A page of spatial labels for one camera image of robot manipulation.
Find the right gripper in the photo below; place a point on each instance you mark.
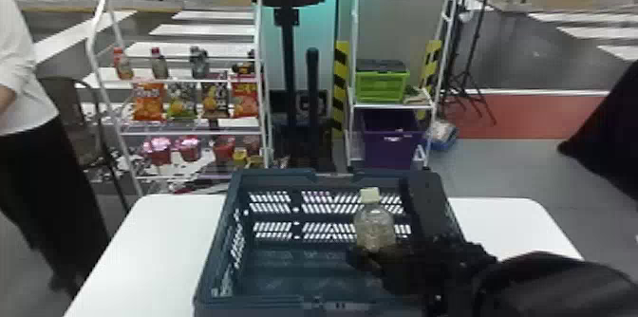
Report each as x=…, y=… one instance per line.
x=413, y=271

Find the clear bottle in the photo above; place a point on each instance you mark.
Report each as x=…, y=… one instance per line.
x=374, y=221

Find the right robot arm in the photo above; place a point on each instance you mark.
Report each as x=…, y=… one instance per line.
x=548, y=289

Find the blue basket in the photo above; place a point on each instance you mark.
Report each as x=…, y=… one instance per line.
x=279, y=259

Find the purple crate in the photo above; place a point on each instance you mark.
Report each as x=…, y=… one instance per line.
x=391, y=139

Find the yellow can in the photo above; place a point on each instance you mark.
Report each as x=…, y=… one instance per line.
x=240, y=158

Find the green basket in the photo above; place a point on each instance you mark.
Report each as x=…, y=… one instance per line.
x=381, y=84

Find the red noodle cup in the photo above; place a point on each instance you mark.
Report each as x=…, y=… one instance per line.
x=224, y=148

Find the red snack packet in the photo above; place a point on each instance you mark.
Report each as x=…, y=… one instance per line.
x=245, y=98

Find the black snack packet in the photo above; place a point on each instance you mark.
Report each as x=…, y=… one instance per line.
x=215, y=101

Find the black tripod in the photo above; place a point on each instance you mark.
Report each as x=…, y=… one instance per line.
x=466, y=60

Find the green snack packet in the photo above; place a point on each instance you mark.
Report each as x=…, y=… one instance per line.
x=182, y=102

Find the dark bottle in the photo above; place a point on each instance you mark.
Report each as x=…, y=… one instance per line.
x=199, y=64

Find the orange snack packet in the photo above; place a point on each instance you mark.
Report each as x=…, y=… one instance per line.
x=148, y=102

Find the brown bottle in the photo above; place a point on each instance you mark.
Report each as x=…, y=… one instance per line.
x=159, y=65

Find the person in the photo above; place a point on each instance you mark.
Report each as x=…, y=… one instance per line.
x=30, y=159

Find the striped post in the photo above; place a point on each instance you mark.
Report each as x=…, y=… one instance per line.
x=431, y=67
x=341, y=84

